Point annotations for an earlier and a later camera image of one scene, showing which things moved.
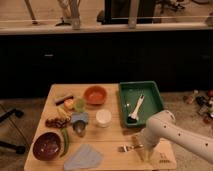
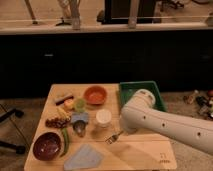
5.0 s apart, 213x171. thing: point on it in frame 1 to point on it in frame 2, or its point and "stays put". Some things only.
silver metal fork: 125,148 to 112,138
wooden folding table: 78,129 stays put
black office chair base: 18,149 stays put
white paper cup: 103,118 stays put
